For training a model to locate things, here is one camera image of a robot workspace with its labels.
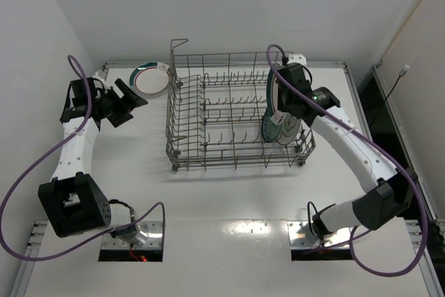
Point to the grey wire dish rack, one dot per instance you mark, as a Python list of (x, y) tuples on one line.
[(214, 110)]

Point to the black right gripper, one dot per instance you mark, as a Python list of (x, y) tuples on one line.
[(285, 89)]

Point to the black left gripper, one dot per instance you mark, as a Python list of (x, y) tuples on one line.
[(122, 106)]

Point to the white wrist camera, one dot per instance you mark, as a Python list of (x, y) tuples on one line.
[(297, 58), (100, 77)]

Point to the green red rimmed plate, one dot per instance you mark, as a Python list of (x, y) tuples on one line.
[(150, 79), (272, 91)]

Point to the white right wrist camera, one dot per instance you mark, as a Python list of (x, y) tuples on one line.
[(297, 58)]

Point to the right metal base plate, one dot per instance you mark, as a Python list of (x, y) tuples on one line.
[(300, 238)]

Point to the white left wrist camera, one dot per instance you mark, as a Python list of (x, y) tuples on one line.
[(100, 77)]

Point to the blue floral teal plate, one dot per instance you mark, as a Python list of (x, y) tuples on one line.
[(270, 132)]

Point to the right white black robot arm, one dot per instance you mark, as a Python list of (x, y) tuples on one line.
[(387, 188)]

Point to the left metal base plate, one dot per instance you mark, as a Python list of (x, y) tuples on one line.
[(147, 235)]

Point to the white plate teal line pattern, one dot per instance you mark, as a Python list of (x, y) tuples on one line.
[(290, 129)]

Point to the metal base plate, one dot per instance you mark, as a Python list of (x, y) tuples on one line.
[(300, 238), (147, 235)]

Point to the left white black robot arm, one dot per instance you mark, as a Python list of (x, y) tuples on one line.
[(72, 200)]

